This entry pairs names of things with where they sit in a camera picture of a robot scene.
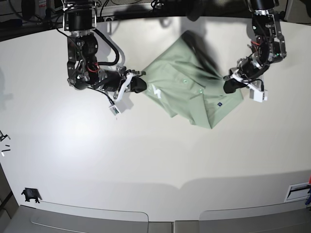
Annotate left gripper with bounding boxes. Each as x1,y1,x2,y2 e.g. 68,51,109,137
223,67,265,94

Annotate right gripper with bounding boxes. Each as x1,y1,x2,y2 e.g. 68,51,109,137
113,66,147,102

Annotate light green T-shirt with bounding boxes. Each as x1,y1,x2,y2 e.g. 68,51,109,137
143,31,243,129

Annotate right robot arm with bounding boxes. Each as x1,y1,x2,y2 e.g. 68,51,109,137
17,0,147,104

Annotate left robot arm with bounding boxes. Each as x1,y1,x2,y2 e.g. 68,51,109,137
224,0,287,102

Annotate small black and white parts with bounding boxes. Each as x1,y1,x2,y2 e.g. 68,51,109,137
0,144,12,157

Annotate black clamp on table edge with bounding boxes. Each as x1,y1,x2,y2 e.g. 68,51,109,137
21,188,42,203

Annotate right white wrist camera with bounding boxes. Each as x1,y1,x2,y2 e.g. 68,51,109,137
109,102,127,116

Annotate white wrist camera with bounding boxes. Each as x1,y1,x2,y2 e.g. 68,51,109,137
249,89,268,103
109,102,127,116

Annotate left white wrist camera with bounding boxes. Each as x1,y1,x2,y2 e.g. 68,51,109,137
249,89,268,103

